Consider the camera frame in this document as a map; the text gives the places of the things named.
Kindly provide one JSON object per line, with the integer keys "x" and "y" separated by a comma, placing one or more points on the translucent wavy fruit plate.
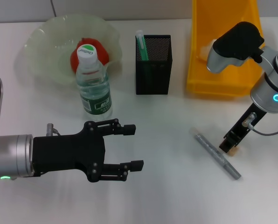
{"x": 50, "y": 46}

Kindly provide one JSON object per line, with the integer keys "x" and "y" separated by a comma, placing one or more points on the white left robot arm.
{"x": 13, "y": 156}

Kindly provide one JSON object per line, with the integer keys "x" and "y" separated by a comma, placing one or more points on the green label water bottle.
{"x": 94, "y": 93}

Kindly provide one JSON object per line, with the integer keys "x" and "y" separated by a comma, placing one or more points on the black mesh pen holder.
{"x": 153, "y": 77}

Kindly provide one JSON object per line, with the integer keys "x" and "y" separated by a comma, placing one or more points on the red-orange fruit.
{"x": 102, "y": 53}

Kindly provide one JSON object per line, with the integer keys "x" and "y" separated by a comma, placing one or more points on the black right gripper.
{"x": 242, "y": 126}

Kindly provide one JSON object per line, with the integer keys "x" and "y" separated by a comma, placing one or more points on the white paper ball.
{"x": 203, "y": 54}

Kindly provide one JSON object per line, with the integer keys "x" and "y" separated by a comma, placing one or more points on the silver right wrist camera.
{"x": 237, "y": 44}

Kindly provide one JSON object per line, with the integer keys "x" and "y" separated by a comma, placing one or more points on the tan eraser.
{"x": 233, "y": 152}

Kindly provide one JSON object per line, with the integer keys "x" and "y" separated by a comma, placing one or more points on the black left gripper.
{"x": 66, "y": 154}

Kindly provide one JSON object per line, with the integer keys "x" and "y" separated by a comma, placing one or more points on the green toothbrush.
{"x": 142, "y": 49}

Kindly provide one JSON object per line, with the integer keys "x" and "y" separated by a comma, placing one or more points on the silver glitter pen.
{"x": 213, "y": 151}

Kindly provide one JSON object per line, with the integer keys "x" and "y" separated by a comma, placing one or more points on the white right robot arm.
{"x": 272, "y": 91}

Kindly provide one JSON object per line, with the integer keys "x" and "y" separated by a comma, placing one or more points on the yellow plastic bin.
{"x": 213, "y": 81}

